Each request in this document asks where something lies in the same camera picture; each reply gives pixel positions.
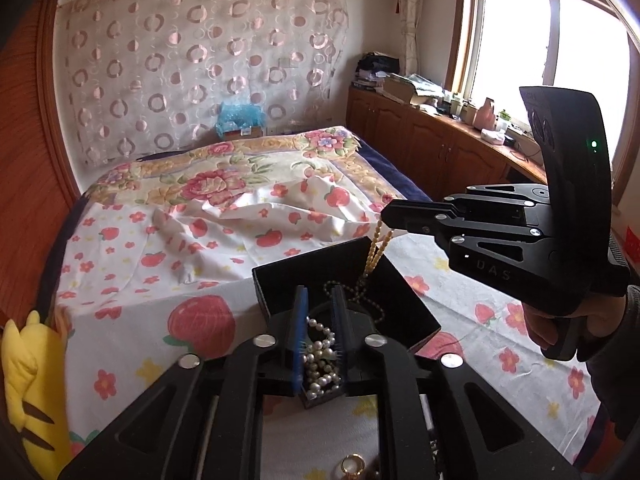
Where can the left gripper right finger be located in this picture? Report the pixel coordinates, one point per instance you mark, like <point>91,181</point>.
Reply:
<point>373,365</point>

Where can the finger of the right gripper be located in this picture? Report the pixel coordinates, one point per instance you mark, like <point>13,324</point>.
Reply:
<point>415,217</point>

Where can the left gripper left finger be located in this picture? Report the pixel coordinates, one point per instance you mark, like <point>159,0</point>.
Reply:
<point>269,364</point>

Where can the yellow bead strand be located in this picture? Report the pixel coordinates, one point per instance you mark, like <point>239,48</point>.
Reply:
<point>380,240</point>

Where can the black jewelry box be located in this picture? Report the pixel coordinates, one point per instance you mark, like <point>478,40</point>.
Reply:
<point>385,297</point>

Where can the navy blue blanket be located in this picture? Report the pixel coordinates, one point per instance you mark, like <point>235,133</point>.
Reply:
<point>403,184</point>

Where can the wooden side cabinet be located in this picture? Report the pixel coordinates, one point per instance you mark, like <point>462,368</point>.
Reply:
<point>442,156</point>

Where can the pink bottle on counter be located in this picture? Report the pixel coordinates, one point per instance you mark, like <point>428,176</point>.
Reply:
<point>485,117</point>

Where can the strawberry print white cloth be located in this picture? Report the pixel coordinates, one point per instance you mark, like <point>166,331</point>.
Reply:
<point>145,280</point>

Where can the pile of clutter on cabinet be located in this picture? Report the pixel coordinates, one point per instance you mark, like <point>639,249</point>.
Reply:
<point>378,72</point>

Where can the floral bed quilt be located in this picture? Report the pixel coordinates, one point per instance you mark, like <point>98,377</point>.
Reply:
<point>240,169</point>

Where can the blue wrapped box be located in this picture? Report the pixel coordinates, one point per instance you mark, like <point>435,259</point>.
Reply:
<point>240,121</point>

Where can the yellow plush toy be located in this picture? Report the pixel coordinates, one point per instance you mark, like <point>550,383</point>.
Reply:
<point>32,360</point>

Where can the side window curtain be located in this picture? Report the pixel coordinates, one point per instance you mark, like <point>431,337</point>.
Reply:
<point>410,17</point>

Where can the pink circle pattern curtain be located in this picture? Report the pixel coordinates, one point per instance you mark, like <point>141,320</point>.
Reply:
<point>146,76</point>

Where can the window with frame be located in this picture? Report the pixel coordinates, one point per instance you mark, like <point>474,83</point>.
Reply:
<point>498,45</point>

